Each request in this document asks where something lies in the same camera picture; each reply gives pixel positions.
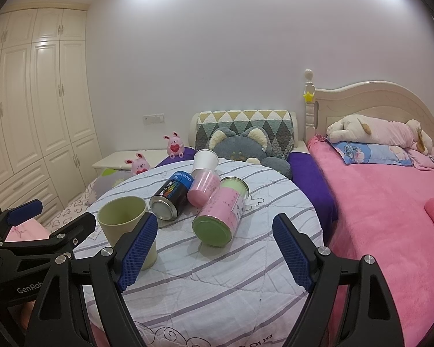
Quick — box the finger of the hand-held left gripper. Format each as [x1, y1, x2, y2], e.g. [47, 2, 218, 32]
[0, 212, 97, 272]
[0, 198, 44, 248]

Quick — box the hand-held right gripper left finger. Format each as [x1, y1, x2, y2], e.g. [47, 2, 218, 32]
[25, 212, 158, 347]

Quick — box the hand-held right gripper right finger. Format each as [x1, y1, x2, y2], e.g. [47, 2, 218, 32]
[272, 213, 404, 347]

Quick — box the pink cup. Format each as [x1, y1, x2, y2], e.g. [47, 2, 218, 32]
[187, 169, 221, 208]

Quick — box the pale green cup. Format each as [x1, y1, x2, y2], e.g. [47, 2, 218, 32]
[98, 195, 158, 271]

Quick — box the white cup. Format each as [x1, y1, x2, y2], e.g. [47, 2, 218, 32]
[193, 148, 220, 173]

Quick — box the heart print bedding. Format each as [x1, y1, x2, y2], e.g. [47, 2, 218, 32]
[43, 173, 131, 232]

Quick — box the pink cloth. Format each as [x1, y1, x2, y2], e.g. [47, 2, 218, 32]
[3, 218, 52, 243]

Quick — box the black spray can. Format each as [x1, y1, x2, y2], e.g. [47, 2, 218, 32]
[149, 171, 194, 221]

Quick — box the white nightstand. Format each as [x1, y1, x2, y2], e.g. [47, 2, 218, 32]
[91, 149, 174, 180]

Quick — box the pink and green canister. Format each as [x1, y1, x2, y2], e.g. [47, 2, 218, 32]
[192, 176, 250, 248]

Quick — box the small pink pig plush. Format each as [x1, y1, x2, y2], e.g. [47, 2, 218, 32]
[124, 152, 152, 175]

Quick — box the pink fleece blanket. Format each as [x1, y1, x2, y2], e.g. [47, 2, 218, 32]
[307, 135, 434, 347]

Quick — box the cream wardrobe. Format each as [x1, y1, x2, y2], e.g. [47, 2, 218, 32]
[0, 5, 102, 218]

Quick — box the pink pig plush with heart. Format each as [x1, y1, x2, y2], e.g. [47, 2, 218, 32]
[162, 132, 185, 159]

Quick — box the grey cat cushion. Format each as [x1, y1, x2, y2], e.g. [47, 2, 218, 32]
[204, 127, 293, 180]

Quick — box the blue printed pillow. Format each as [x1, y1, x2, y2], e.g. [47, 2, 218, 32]
[327, 140, 415, 168]

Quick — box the triangle patterned quilted cover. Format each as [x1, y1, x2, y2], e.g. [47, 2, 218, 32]
[196, 110, 298, 160]

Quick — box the white and pink dog plush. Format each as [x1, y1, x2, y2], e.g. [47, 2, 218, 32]
[326, 114, 434, 153]

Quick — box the pink printed pillow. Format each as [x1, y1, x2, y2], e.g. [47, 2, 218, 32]
[408, 147, 434, 171]

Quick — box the cream wooden headboard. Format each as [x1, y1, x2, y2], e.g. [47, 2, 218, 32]
[303, 68, 434, 152]

